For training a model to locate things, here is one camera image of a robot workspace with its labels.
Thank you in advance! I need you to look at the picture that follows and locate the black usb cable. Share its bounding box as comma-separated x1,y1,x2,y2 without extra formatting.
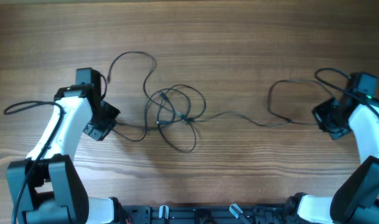
113,84,336,154

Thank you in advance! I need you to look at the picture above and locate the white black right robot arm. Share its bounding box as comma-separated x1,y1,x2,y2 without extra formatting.
297,72,379,224

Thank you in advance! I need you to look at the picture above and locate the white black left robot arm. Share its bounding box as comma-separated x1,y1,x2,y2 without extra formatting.
6,68,130,223

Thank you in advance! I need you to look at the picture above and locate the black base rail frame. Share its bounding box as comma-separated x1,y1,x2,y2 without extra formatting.
123,205,284,224

